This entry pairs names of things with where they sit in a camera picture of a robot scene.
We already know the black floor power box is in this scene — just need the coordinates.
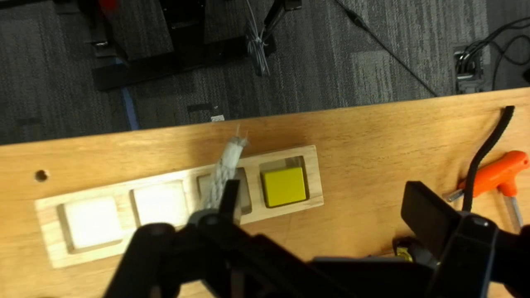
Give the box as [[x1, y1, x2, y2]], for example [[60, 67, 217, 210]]
[[452, 46, 490, 92]]

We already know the thin black cable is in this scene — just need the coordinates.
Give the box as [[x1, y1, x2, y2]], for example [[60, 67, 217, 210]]
[[462, 104, 517, 215]]

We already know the white square block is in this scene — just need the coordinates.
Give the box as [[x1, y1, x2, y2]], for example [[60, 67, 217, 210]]
[[131, 180, 191, 226], [61, 196, 124, 249]]

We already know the black floor stand base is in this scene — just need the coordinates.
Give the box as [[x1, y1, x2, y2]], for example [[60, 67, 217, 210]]
[[76, 0, 278, 92]]

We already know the silver tripod leg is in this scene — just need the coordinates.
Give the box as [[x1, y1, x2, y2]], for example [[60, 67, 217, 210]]
[[245, 0, 303, 79]]

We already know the orange T-handle hex key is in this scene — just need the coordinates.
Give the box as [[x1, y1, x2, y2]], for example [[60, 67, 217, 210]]
[[444, 148, 530, 231]]

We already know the black floor cable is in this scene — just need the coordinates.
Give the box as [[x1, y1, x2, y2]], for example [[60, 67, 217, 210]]
[[333, 0, 441, 99]]

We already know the yellow wooden block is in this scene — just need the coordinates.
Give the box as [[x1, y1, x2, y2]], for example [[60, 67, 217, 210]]
[[260, 163, 310, 210]]

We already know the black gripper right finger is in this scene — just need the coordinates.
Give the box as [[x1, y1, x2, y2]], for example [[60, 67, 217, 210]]
[[399, 178, 530, 298]]

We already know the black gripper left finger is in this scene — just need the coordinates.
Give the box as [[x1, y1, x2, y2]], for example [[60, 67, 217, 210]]
[[103, 177, 336, 298]]

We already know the wooden board with square slots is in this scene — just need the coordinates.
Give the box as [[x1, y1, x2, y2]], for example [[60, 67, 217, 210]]
[[33, 143, 326, 269]]

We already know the black yellow tape measure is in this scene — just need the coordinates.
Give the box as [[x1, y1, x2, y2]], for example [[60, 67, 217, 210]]
[[393, 236, 439, 268]]

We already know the white rope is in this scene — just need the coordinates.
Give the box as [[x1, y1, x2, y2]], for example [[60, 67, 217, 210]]
[[204, 137, 250, 211]]

